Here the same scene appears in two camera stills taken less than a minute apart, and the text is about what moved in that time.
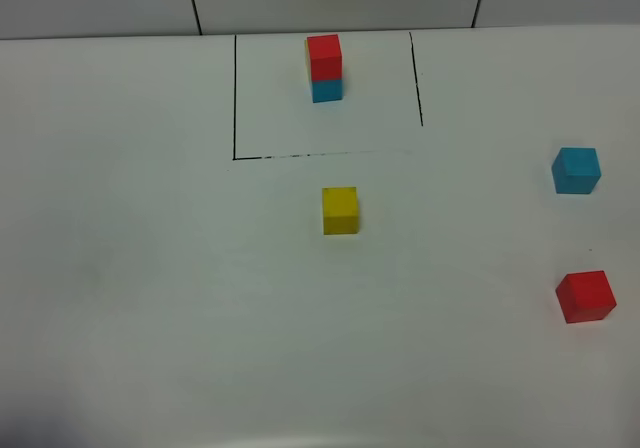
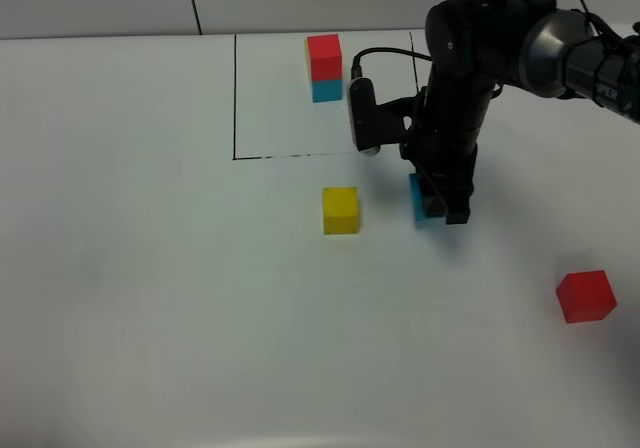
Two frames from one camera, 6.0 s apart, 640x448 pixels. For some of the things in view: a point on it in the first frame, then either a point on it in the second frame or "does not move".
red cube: (585, 296) does not move
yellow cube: (339, 205) does not move
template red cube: (325, 57) does not move
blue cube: (576, 170) → (419, 203)
